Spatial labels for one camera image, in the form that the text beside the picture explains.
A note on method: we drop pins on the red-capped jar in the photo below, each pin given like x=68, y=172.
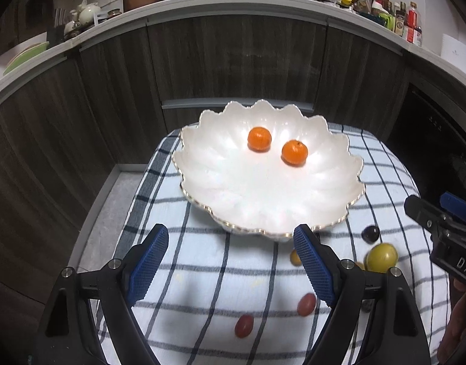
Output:
x=379, y=3

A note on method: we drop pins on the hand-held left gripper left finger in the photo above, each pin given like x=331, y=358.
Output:
x=149, y=262

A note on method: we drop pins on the dark sauce bottle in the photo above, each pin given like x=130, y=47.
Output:
x=400, y=18

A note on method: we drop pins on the white scalloped bowl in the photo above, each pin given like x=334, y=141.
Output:
x=255, y=186

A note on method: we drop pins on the person's right hand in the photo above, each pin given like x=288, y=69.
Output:
x=459, y=327

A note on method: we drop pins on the blue checked white cloth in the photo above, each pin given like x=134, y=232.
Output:
x=202, y=258

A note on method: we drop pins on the yellow-capped jar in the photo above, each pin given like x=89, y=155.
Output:
x=345, y=0

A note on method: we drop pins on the dark wood cabinet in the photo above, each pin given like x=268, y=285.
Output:
x=103, y=95

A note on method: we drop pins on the green plate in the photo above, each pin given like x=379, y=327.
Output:
x=25, y=57

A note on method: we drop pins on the green round fruit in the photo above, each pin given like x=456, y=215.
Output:
x=382, y=257

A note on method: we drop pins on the tangerine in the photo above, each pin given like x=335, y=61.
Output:
x=259, y=139
x=294, y=153

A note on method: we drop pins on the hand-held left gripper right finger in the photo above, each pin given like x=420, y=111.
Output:
x=313, y=262

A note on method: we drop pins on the dark purple grape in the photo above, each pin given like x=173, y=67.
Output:
x=371, y=234

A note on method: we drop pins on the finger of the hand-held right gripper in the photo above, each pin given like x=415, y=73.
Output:
x=421, y=209
x=456, y=203

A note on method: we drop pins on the red grape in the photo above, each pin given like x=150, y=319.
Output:
x=244, y=326
x=306, y=304

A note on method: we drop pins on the black dishwasher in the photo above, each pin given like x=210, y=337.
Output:
x=434, y=140

